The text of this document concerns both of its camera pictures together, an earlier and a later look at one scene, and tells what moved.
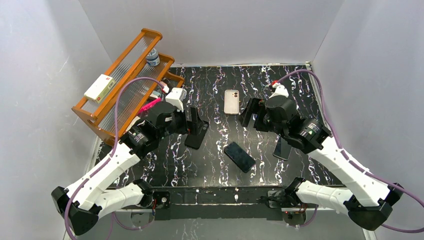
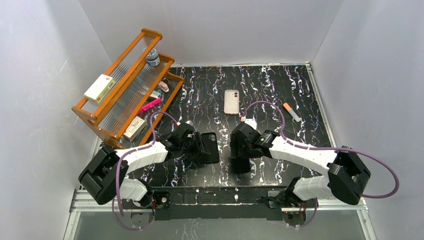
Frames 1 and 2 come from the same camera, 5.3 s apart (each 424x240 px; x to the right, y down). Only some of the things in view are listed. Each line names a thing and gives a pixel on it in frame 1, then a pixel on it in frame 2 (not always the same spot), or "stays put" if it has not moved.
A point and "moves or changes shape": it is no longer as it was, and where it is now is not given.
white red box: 101,87 stays put
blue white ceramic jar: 152,58 stays put
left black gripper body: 192,120 -> 200,145
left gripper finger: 195,124 -> 197,156
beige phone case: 231,102 stays put
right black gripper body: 251,112 -> 238,151
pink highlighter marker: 151,104 stays put
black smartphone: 194,141 moves or changes shape
